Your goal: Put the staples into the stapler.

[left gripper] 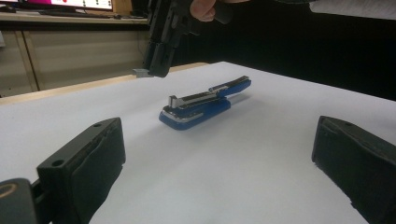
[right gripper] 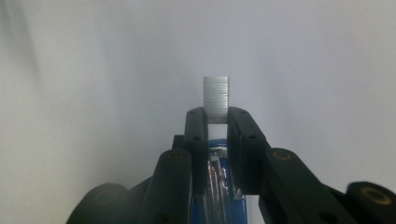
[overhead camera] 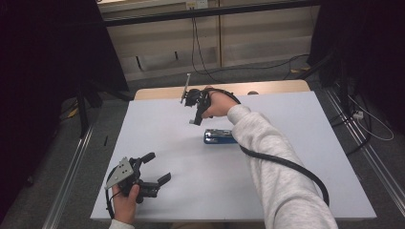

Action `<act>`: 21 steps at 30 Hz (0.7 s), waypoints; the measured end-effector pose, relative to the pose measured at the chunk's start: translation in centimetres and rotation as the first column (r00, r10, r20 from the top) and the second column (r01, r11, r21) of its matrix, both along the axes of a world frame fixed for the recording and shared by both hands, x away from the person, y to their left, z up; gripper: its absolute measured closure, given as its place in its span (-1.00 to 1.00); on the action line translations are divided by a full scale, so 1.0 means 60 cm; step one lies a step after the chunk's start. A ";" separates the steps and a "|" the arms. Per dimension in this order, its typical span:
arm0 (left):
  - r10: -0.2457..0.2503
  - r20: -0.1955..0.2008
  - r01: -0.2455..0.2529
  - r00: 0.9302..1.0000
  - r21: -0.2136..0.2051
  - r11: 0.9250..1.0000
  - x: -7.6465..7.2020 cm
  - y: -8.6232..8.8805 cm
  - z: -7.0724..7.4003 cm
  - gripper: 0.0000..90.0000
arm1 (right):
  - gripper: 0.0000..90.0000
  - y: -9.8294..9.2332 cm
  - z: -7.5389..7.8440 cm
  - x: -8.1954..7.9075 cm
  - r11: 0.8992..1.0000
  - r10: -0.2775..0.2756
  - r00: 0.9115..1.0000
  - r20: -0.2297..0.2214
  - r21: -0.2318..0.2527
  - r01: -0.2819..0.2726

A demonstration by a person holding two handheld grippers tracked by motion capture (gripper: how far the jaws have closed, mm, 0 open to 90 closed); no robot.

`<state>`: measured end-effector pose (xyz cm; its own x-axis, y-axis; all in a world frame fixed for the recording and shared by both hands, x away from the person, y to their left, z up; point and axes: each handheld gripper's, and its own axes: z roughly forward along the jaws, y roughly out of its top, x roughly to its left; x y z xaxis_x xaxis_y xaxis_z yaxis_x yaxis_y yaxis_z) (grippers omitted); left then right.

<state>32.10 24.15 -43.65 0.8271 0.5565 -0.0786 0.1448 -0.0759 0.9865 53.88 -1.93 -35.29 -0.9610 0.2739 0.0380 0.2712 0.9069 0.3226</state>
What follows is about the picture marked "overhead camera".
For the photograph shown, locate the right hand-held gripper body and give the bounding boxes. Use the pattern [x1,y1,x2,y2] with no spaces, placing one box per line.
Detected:
[180,73,212,109]

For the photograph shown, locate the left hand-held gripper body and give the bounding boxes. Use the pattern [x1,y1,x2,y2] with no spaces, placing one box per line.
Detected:
[104,156,160,204]

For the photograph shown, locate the blue and silver stapler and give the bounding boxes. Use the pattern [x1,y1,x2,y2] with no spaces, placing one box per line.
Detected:
[202,128,239,145]

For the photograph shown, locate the person's right hand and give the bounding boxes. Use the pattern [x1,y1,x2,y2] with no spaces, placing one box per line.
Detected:
[202,85,241,120]

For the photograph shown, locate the person's left hand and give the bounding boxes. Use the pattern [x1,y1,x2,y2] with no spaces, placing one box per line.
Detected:
[111,183,141,225]

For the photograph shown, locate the black stand legs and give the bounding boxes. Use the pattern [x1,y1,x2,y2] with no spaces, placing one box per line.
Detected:
[75,78,135,139]

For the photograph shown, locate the black horizontal bar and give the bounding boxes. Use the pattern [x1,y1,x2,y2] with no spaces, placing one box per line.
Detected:
[102,0,321,28]

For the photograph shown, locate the black curtain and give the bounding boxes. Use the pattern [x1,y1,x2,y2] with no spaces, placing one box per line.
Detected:
[307,0,405,135]
[0,0,130,220]

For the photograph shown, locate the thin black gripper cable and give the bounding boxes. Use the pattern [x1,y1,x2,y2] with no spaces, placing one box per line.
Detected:
[104,166,123,219]

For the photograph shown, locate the black hanging cable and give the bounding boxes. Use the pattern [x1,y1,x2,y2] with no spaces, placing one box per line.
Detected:
[190,7,311,84]

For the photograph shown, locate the aluminium floor rail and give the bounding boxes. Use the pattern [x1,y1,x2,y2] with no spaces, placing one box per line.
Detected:
[41,125,96,229]
[323,87,405,209]

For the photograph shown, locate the white wall socket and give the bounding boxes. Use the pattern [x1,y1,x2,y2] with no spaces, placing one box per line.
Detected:
[185,0,209,10]

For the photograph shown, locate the thick black gripper cable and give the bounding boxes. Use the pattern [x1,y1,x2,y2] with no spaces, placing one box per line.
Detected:
[201,87,330,207]

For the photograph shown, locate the white cable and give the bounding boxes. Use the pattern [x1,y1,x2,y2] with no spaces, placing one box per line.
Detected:
[347,94,395,142]

